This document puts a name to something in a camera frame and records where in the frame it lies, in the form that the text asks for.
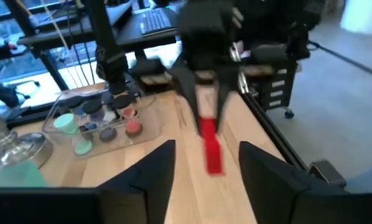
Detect purple sand hourglass black caps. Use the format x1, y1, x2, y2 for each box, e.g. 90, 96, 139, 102
81, 99, 118, 143

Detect mint green hourglass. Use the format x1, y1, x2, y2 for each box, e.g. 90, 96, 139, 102
52, 112, 94, 156

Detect red digital clock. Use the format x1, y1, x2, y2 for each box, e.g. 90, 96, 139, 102
198, 115, 225, 175

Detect black desk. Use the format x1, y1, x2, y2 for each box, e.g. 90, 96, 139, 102
16, 12, 182, 52

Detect black frame post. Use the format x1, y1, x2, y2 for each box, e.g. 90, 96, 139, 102
2, 0, 70, 91
85, 0, 143, 98

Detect silver lamp with white shade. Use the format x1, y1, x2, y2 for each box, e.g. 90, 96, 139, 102
0, 105, 54, 175

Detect teal translucent plastic tray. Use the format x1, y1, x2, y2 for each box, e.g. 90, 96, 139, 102
0, 160, 49, 188

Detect black drawer cart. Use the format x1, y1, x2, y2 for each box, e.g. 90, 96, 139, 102
256, 60, 299, 119

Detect black keyboard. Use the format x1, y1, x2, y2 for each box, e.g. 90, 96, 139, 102
139, 8, 172, 35

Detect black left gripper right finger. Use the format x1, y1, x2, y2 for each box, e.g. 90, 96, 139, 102
238, 141, 345, 224

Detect orange sand hourglass black caps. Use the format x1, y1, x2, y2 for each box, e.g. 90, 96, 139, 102
113, 94, 144, 138

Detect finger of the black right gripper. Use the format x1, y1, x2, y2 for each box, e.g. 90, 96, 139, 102
216, 67, 240, 131
169, 67, 202, 136

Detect black capped hourglass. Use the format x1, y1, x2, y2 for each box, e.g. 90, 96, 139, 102
61, 96, 98, 133

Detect white rounded object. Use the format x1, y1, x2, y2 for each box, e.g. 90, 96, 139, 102
340, 0, 372, 35

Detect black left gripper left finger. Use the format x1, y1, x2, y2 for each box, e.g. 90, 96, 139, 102
97, 139, 177, 224

